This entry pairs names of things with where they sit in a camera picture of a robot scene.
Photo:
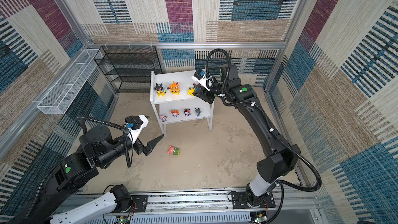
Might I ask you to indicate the pink green cactus figure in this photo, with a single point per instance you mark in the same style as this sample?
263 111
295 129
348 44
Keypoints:
173 151

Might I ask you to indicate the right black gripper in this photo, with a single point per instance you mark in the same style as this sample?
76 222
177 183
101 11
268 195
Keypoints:
209 98

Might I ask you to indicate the black wire mesh rack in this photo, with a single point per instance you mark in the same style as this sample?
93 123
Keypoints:
129 68

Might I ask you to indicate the red hat Doraemon figure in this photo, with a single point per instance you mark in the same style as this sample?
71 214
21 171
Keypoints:
187 112

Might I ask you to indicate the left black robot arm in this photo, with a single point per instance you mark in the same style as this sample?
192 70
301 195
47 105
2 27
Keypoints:
102 143

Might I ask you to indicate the black blue Luxray figure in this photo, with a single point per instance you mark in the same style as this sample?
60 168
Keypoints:
159 89

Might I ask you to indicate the blue hood Pikachu figure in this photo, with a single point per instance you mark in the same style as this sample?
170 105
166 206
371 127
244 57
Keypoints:
191 91

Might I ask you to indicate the white wire mesh basket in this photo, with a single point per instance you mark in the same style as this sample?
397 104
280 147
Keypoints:
61 95

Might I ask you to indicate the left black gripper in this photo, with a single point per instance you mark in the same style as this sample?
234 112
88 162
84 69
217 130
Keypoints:
149 147

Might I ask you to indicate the pink hood Doraemon figure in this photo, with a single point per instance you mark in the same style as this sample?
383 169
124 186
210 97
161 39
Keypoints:
163 118

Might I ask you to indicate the white two-tier shelf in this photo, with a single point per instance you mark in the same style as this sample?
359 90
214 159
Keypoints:
164 105

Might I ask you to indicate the aluminium mounting rail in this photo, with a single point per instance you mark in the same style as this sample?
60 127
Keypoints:
216 206

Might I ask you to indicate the orange crab hood Doraemon figure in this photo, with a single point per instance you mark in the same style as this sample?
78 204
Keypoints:
175 113

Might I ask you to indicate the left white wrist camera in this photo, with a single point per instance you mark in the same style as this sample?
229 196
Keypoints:
135 125

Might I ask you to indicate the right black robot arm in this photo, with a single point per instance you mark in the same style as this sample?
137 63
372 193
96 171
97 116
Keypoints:
281 156

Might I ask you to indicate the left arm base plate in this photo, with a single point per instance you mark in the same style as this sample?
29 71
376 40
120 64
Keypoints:
135 203

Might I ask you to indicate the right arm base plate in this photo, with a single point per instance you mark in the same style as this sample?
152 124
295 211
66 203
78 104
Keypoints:
242 200

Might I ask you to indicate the grey hood Doraemon figure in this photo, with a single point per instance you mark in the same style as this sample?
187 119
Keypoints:
197 112

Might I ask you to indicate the orange yellow Pokemon figure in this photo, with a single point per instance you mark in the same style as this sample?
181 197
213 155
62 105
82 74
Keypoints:
174 88

